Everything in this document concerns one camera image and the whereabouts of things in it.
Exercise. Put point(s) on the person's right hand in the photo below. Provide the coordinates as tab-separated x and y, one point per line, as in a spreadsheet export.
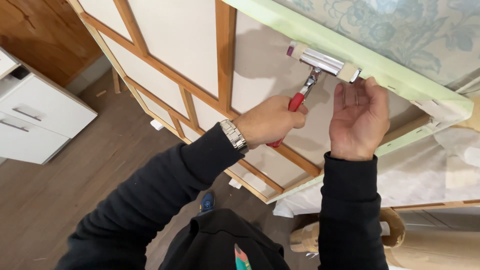
356	131

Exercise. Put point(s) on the translucent white paper sheet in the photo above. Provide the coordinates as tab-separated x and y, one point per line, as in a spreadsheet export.
420	176

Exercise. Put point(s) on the small white block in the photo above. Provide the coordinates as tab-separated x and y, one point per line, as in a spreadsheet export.
156	125
235	183

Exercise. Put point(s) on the person's left fingers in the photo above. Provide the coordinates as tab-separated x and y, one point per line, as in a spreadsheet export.
298	118

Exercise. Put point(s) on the large brown paper roll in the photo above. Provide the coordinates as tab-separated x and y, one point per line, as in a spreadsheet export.
438	251

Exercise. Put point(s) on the person's left hand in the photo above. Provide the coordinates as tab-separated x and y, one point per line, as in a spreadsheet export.
268	120

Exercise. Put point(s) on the blue floral patterned cloth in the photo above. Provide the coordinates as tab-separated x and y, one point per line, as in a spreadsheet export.
393	33

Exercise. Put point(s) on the small brown paper roll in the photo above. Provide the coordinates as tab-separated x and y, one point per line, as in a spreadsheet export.
305	236

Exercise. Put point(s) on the stretched canvas on wooden frame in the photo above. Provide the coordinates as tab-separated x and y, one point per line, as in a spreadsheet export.
180	37

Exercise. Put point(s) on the blue shoe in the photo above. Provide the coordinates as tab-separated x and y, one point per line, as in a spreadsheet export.
207	201

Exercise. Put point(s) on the small wood scrap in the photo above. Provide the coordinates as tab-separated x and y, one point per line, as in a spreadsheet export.
101	93

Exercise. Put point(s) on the brown wooden door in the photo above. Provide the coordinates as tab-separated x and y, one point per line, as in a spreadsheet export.
45	33

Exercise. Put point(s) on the white drawer cabinet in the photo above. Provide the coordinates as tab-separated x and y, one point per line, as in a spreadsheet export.
41	112

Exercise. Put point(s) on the person's black hoodie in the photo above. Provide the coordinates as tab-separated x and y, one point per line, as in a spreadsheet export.
221	243

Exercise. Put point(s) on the silver metal wristwatch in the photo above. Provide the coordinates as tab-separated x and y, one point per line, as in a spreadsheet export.
234	135

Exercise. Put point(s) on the wooden leg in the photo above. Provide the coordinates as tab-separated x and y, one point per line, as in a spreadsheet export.
116	80

